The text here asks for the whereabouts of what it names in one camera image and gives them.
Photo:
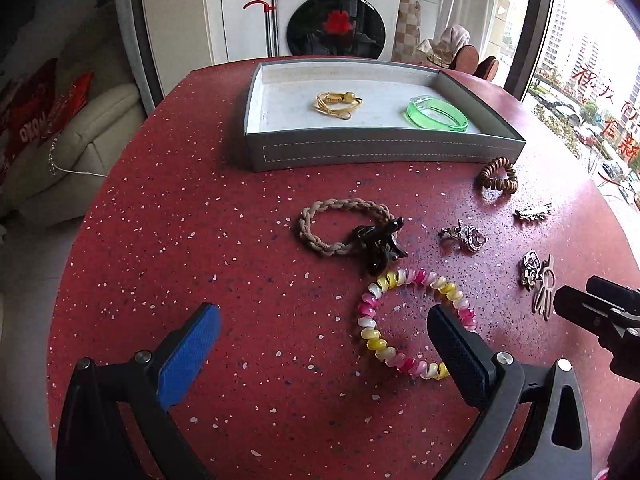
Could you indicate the black claw clip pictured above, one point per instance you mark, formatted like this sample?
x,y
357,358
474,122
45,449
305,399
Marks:
x,y
375,245

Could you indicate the crystal silver brooch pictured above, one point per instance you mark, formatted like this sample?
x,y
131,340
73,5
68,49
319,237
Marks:
x,y
470,237

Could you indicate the mop with red hook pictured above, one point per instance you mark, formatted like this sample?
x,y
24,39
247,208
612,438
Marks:
x,y
272,25

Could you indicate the green transparent bangle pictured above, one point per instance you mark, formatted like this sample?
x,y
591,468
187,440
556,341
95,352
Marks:
x,y
411,110

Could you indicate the grey jewelry tray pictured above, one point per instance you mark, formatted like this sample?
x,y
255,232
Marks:
x,y
380,110

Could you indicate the silver hair clip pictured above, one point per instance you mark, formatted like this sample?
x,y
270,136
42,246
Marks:
x,y
532,212

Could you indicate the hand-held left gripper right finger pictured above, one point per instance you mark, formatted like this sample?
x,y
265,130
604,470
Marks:
x,y
457,350

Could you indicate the checkered cloth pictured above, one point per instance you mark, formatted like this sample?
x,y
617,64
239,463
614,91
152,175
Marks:
x,y
407,25

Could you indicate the beige crumpled bag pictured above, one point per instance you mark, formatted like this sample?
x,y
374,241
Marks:
x,y
427,49

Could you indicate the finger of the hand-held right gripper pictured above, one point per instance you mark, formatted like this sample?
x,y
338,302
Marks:
x,y
582,307
617,294

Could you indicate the red window decal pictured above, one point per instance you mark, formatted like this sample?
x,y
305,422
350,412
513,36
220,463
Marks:
x,y
612,125

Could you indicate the red printed cushion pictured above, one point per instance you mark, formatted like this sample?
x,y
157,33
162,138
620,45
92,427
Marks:
x,y
35,110

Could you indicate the beige hair clip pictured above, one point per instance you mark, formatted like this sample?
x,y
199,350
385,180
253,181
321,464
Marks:
x,y
545,292

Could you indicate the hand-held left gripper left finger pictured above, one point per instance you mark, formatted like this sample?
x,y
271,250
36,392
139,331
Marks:
x,y
192,355

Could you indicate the beige sofa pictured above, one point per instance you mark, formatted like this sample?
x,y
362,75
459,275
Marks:
x,y
100,125

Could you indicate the white cloth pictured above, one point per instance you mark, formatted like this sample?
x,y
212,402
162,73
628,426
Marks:
x,y
454,37

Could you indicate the silver rhinestone clip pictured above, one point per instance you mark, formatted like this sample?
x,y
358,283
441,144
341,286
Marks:
x,y
530,265

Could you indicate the white cabinet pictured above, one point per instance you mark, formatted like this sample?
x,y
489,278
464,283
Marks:
x,y
200,20

